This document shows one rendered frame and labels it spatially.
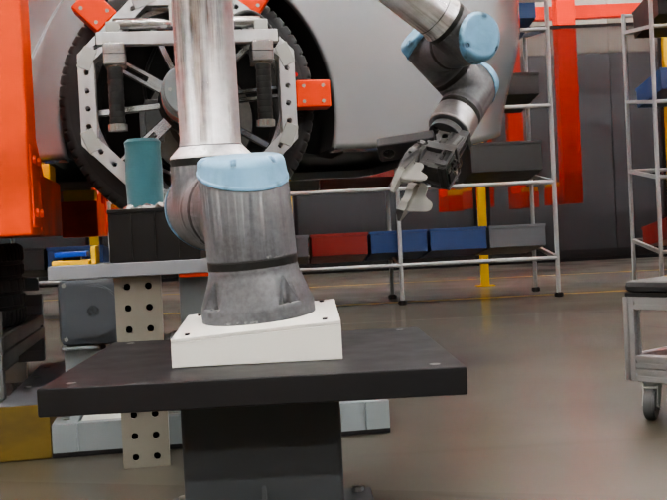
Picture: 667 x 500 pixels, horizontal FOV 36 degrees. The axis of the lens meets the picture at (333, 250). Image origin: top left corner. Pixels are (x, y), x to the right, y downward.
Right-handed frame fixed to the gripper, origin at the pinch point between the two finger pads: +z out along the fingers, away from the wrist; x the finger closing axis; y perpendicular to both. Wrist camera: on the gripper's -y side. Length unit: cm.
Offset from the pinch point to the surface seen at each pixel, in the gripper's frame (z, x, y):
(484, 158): -307, 336, -143
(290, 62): -52, 23, -59
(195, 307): 0, 67, -71
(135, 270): 21, 19, -55
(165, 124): -29, 31, -86
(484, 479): 28, 42, 26
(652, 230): -350, 419, -46
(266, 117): -26, 16, -49
